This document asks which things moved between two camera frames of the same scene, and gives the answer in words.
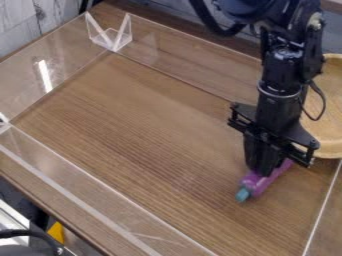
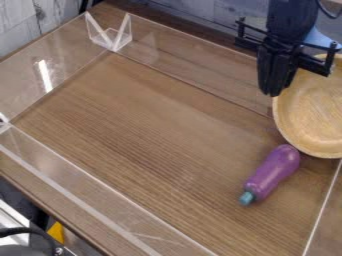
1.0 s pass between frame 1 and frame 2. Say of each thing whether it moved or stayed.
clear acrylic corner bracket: stayed
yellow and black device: stayed
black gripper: moved
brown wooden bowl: stayed
